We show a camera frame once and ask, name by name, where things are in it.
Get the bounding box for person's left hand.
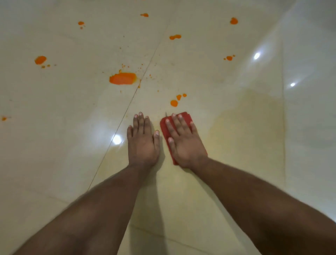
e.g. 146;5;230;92
127;112;161;170

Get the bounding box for person's right hand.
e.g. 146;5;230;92
165;113;209;170

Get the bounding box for red cloth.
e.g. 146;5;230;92
160;111;208;166

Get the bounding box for orange liquid spill drops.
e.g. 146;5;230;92
0;12;239;122

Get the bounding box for person's right forearm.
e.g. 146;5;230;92
191;157;336;255

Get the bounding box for person's left forearm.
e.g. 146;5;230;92
12;165;150;255

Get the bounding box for cream tiled floor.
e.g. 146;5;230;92
0;0;336;255

